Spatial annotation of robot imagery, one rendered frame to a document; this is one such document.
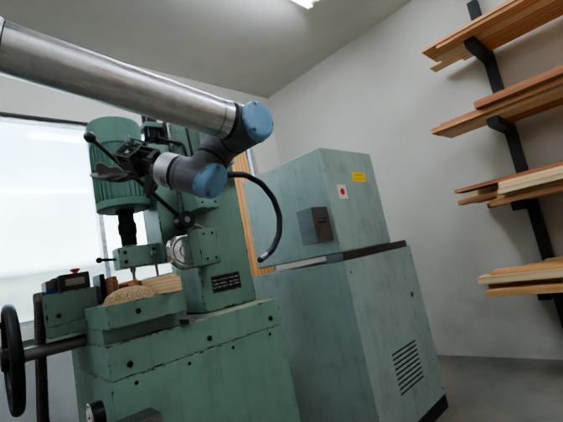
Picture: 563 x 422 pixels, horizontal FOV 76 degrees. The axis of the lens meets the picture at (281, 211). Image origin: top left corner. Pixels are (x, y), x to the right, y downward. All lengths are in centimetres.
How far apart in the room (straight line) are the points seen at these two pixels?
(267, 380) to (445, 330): 203
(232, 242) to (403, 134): 207
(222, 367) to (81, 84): 86
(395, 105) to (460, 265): 134
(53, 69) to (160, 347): 73
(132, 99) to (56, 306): 69
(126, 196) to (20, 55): 64
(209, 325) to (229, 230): 38
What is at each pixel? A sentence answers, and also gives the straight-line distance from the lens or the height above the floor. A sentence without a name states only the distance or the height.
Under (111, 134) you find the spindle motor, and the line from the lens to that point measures 134.
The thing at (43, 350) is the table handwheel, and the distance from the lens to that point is 125.
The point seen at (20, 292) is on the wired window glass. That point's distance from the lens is 268.
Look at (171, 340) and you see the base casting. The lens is 113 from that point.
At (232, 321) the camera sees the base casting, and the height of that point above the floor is 77.
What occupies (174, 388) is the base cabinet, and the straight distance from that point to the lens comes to 115.
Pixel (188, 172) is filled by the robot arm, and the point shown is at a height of 118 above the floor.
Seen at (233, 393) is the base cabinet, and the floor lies 56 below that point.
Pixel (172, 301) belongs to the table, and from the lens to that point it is 108.
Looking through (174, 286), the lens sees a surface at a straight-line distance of 102.
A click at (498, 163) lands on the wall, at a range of 287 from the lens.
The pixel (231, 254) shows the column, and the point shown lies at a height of 98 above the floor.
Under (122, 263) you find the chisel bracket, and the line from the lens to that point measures 128.
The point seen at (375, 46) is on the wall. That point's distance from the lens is 344.
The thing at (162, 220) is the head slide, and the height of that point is 114.
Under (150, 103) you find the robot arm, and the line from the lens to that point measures 77.
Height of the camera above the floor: 92
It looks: 8 degrees up
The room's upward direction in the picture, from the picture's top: 11 degrees counter-clockwise
